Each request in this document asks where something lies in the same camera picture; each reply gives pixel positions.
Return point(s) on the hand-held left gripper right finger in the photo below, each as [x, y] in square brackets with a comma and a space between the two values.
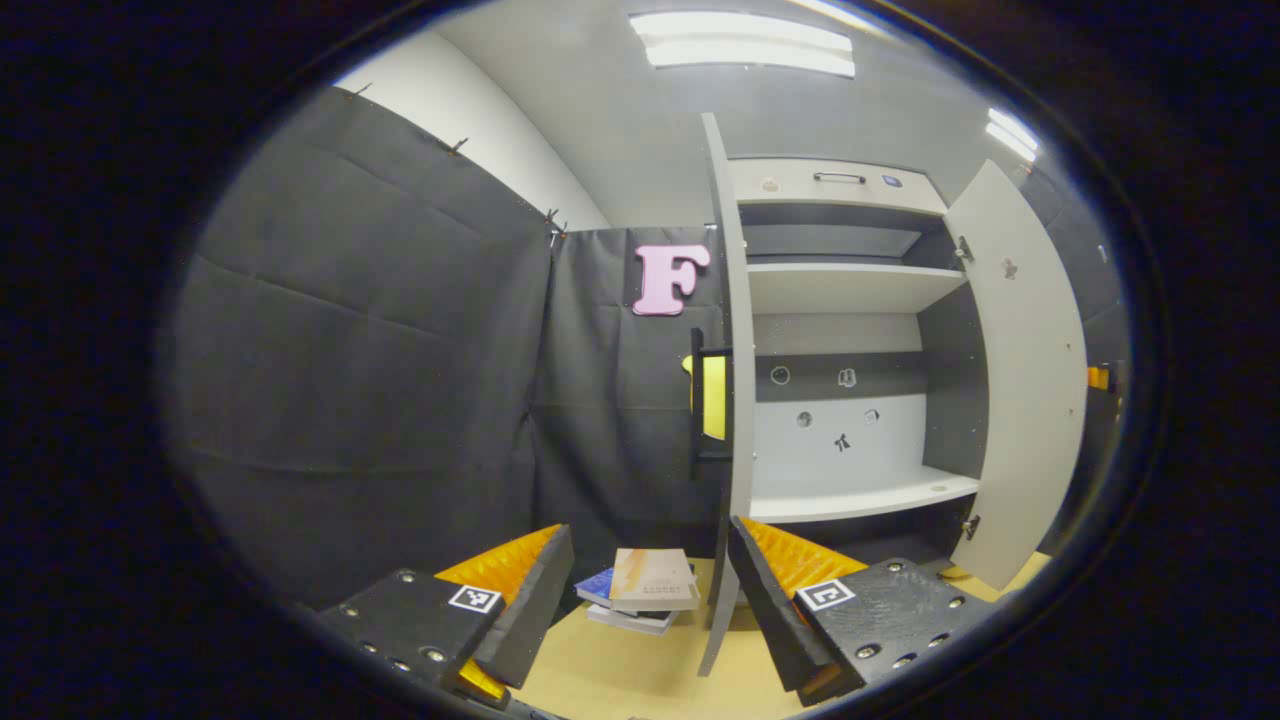
[768, 608]

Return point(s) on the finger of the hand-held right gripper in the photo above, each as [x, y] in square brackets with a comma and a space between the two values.
[1099, 378]

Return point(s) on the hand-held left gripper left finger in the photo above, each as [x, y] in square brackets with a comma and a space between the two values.
[535, 615]

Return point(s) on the grey cabinet door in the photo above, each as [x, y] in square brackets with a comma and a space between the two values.
[738, 450]
[1030, 380]

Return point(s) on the grey cabinet with shelves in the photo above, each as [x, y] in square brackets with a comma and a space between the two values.
[850, 285]

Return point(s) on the blue cover book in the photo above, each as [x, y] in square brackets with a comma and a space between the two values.
[595, 587]

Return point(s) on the white book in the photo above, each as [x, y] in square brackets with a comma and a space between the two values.
[630, 620]

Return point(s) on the beige cover book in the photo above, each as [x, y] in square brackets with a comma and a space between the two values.
[652, 578]

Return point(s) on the small ceiling light panel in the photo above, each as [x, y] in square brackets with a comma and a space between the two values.
[1012, 133]

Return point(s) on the black backdrop cloth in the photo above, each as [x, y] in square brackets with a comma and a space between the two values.
[350, 350]

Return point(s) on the large ceiling light panel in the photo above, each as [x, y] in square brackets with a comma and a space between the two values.
[745, 45]

